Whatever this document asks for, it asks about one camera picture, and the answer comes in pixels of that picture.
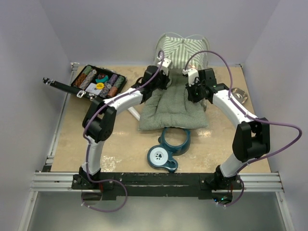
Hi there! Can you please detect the green checkered pet cushion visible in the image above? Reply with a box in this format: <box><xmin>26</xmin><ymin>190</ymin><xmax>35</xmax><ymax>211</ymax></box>
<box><xmin>139</xmin><ymin>70</ymin><xmax>209</xmax><ymax>131</ymax></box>

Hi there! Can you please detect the green striped pet tent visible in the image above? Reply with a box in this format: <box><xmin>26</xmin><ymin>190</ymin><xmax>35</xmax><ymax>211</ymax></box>
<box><xmin>154</xmin><ymin>33</ymin><xmax>209</xmax><ymax>113</ymax></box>

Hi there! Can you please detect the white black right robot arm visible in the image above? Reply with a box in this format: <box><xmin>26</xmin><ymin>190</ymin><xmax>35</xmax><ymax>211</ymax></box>
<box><xmin>182</xmin><ymin>68</ymin><xmax>270</xmax><ymax>189</ymax></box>

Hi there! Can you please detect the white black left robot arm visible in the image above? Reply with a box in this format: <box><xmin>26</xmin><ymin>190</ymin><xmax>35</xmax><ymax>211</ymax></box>
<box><xmin>79</xmin><ymin>62</ymin><xmax>169</xmax><ymax>189</ymax></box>

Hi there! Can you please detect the steel pet bowl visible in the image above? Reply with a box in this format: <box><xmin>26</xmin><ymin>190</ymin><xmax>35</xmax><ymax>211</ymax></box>
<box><xmin>231</xmin><ymin>88</ymin><xmax>248</xmax><ymax>104</ymax></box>

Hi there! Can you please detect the teal pet bowl stand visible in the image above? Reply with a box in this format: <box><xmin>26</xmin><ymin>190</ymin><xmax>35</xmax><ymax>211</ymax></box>
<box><xmin>147</xmin><ymin>128</ymin><xmax>191</xmax><ymax>173</ymax></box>

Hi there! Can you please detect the white toy microphone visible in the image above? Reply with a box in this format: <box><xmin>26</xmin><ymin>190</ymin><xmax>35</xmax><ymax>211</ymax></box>
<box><xmin>128</xmin><ymin>107</ymin><xmax>140</xmax><ymax>121</ymax></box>

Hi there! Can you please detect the purple poker chip stack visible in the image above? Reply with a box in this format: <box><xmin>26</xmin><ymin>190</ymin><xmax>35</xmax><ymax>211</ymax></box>
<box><xmin>109</xmin><ymin>74</ymin><xmax>118</xmax><ymax>85</ymax></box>

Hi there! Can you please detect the red poker chip stack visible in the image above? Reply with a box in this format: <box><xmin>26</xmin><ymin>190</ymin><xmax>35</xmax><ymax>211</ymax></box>
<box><xmin>107</xmin><ymin>87</ymin><xmax>118</xmax><ymax>98</ymax></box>

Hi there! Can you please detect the teal dealer button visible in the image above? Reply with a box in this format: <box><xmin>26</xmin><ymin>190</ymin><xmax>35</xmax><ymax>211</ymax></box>
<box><xmin>95</xmin><ymin>74</ymin><xmax>109</xmax><ymax>83</ymax></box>

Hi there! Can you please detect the yellow big blind button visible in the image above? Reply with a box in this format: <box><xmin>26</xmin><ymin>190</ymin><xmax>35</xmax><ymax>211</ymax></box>
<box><xmin>96</xmin><ymin>83</ymin><xmax>104</xmax><ymax>89</ymax></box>

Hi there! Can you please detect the black poker chip case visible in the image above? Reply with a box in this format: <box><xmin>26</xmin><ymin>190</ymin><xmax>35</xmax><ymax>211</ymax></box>
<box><xmin>42</xmin><ymin>64</ymin><xmax>128</xmax><ymax>108</ymax></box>

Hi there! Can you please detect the white playing card deck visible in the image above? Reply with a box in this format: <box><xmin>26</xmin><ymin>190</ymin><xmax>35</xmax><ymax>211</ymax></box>
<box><xmin>85</xmin><ymin>83</ymin><xmax>102</xmax><ymax>95</ymax></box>

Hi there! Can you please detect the green yellow chip stack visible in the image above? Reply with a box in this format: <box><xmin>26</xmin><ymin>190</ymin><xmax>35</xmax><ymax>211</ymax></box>
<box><xmin>82</xmin><ymin>65</ymin><xmax>93</xmax><ymax>76</ymax></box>

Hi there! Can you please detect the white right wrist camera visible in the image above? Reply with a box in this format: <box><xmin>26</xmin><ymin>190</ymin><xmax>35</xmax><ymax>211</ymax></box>
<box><xmin>182</xmin><ymin>68</ymin><xmax>200</xmax><ymax>87</ymax></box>

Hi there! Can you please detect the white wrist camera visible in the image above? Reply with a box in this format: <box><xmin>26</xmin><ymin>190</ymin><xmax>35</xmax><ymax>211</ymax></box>
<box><xmin>182</xmin><ymin>68</ymin><xmax>200</xmax><ymax>87</ymax></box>
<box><xmin>156</xmin><ymin>58</ymin><xmax>172</xmax><ymax>76</ymax></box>

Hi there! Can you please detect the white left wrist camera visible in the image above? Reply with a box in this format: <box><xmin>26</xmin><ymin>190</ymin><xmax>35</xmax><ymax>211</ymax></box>
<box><xmin>156</xmin><ymin>58</ymin><xmax>172</xmax><ymax>76</ymax></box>

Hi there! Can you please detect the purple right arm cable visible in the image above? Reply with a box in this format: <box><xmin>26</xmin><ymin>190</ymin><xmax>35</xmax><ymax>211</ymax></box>
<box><xmin>184</xmin><ymin>50</ymin><xmax>303</xmax><ymax>174</ymax></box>

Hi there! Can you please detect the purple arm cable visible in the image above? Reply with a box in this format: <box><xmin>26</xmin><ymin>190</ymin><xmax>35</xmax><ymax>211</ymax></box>
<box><xmin>83</xmin><ymin>50</ymin><xmax>166</xmax><ymax>183</ymax></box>
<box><xmin>184</xmin><ymin>50</ymin><xmax>303</xmax><ymax>174</ymax></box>

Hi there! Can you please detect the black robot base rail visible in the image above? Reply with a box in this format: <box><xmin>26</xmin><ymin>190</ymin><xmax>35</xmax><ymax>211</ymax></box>
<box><xmin>72</xmin><ymin>172</ymin><xmax>242</xmax><ymax>200</ymax></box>

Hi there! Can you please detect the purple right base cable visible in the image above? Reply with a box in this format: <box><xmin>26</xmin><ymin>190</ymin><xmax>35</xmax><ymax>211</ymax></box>
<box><xmin>215</xmin><ymin>177</ymin><xmax>245</xmax><ymax>207</ymax></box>

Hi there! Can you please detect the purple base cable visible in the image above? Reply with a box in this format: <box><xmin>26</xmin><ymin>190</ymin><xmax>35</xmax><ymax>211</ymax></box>
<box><xmin>215</xmin><ymin>177</ymin><xmax>245</xmax><ymax>207</ymax></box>
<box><xmin>81</xmin><ymin>180</ymin><xmax>128</xmax><ymax>212</ymax></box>

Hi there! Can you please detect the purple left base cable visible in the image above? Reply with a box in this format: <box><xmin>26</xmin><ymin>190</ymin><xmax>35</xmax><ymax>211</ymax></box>
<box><xmin>81</xmin><ymin>180</ymin><xmax>128</xmax><ymax>212</ymax></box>

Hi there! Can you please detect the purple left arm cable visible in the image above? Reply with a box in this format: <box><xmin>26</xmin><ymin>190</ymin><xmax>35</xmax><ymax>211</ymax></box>
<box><xmin>83</xmin><ymin>50</ymin><xmax>166</xmax><ymax>183</ymax></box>

